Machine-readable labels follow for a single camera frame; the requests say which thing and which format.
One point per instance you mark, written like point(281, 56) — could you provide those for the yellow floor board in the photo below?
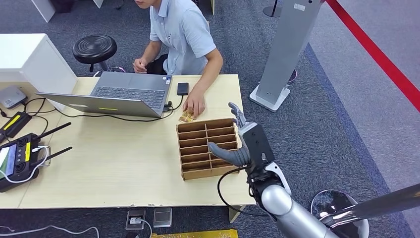
point(197, 234)

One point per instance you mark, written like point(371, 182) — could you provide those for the wooden slotted card box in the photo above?
point(197, 144)

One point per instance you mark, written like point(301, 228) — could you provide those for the wooden table leg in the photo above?
point(234, 214)

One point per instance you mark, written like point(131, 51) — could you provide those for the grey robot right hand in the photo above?
point(257, 144)

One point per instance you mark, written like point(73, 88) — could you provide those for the white cabinet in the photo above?
point(26, 56)

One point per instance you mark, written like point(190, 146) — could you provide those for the white furniture panel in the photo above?
point(42, 8)

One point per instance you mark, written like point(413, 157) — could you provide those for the black round stool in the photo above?
point(94, 48)

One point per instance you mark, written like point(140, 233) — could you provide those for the black smartphone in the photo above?
point(183, 88)

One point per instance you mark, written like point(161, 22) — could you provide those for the grey router box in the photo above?
point(11, 96)

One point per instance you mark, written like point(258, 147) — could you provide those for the grey standing pillar white base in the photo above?
point(288, 42)

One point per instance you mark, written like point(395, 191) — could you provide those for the person's left hand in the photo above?
point(195, 103)

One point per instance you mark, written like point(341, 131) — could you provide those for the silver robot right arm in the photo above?
point(285, 210)

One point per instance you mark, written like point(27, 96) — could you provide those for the black remote controller with antennas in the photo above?
point(19, 157)

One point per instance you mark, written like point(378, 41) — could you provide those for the grey floor socket cover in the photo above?
point(162, 217)

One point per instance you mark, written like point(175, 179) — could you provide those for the golden patterned card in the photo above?
point(186, 117)

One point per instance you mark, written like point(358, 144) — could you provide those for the person's right hand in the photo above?
point(140, 65)

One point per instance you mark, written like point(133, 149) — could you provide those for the dark grey metal bar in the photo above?
point(387, 202)

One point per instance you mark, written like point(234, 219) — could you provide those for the person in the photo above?
point(183, 36)

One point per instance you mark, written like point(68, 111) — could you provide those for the round black stand base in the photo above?
point(272, 11)

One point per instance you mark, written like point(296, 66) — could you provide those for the black device with yellow stripe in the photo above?
point(13, 124)

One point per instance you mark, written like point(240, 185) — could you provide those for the floor socket with plug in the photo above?
point(135, 219)

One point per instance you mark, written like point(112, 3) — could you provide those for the grey open laptop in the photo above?
point(131, 90)

